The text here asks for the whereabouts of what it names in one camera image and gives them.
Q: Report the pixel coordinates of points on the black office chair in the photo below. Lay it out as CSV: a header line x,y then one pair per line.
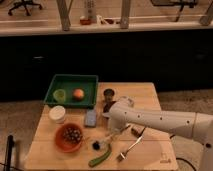
x,y
25,4

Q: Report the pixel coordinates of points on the green plastic tray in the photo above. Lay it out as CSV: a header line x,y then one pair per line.
x,y
69,82

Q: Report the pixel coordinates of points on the blue grey sponge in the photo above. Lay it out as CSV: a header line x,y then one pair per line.
x,y
90,118

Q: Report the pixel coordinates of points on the red object on shelf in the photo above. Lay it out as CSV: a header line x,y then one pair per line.
x,y
84,21

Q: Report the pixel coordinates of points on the white paper cup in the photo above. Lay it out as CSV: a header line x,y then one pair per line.
x,y
57,114

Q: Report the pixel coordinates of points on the small green cup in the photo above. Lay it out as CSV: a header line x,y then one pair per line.
x,y
59,95

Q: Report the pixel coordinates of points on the brown wooden block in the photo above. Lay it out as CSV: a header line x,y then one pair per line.
x,y
137,131

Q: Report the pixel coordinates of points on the small dark metal cup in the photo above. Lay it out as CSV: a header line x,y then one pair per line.
x,y
109,94

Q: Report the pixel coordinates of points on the green pea pod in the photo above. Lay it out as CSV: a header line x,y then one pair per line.
x,y
96,161

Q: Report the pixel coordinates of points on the orange peach fruit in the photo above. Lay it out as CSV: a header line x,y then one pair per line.
x,y
78,94

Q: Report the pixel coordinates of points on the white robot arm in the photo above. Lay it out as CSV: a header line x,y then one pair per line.
x,y
192,125

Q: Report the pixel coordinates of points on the black pole at left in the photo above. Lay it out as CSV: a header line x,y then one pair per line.
x,y
9,147

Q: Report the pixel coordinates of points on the orange bowl with grapes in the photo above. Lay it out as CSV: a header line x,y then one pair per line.
x,y
68,138

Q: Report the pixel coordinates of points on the silver metal fork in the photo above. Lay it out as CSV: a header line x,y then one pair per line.
x,y
123,154

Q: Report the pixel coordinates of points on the white handled black brush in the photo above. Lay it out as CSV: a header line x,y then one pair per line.
x,y
104,142

